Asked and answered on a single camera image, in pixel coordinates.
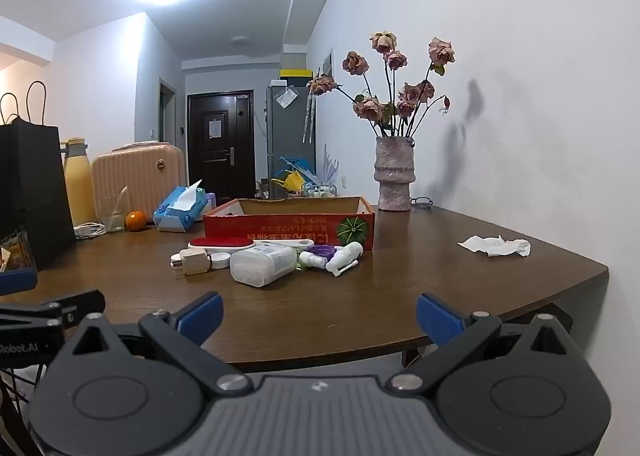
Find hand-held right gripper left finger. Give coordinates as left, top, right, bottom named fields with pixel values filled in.
left=59, top=292, right=253, bottom=398

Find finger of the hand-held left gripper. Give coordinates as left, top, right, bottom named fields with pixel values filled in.
left=0, top=290, right=106, bottom=328
left=0, top=268, right=39, bottom=296

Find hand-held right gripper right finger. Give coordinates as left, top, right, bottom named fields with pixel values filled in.
left=390, top=293, right=577, bottom=394

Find red and white lint brush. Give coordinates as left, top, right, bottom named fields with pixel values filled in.
left=189, top=235, right=256, bottom=254

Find white pill bottle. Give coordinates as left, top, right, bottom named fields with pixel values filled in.
left=229, top=242, right=298, bottom=288

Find white spray bottle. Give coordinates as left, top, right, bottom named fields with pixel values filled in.
left=326, top=241, right=364, bottom=278

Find red cardboard box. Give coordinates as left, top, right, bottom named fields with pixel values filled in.
left=202, top=196, right=376, bottom=251

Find small white dropper bottle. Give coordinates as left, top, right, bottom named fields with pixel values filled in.
left=299, top=252, right=335, bottom=269

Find colourful snack packet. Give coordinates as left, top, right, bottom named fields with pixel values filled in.
left=0, top=231, right=37, bottom=273

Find crumpled white tissue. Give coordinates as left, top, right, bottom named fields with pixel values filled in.
left=457, top=235, right=532, bottom=258

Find clear glass with straw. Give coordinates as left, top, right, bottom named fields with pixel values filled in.
left=95, top=186, right=130, bottom=233

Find blue tissue pack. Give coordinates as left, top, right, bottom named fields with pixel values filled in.
left=152, top=179, right=208, bottom=233

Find black paper bag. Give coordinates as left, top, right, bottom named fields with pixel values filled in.
left=0, top=81, right=78, bottom=271

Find yellow thermos bottle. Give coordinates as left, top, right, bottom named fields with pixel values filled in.
left=61, top=137, right=97, bottom=227

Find pink ribbed suitcase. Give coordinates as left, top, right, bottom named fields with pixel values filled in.
left=91, top=141, right=187, bottom=224

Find pink textured vase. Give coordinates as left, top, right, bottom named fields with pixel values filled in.
left=374, top=136, right=417, bottom=212

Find dark entrance door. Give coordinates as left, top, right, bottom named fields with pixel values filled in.
left=187, top=91, right=256, bottom=199

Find blue and yellow toy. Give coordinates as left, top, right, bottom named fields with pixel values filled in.
left=270, top=156, right=317, bottom=197

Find grey refrigerator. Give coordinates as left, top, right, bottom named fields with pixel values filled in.
left=265, top=80, right=317, bottom=199

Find grey side door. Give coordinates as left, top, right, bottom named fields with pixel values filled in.
left=159, top=77, right=178, bottom=144

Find dried pink roses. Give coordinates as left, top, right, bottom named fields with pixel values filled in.
left=307, top=31, right=456, bottom=139

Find hanging clear umbrella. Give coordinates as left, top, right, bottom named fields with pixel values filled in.
left=302, top=91, right=317, bottom=144

